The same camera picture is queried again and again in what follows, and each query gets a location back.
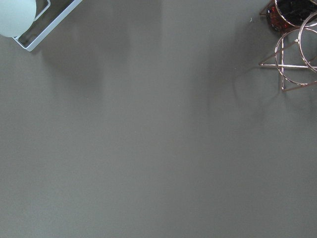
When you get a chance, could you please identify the white wire cup rack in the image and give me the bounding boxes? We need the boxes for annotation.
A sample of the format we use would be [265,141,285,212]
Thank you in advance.
[13,0,82,52]

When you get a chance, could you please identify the front tea bottle in rack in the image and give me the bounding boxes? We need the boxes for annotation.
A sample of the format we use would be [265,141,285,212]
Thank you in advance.
[265,0,317,33]

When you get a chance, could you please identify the mint green cup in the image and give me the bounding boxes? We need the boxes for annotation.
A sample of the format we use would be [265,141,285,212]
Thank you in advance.
[0,0,37,37]

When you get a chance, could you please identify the copper wire bottle rack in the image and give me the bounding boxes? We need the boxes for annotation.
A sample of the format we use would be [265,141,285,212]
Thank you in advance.
[259,1,317,92]

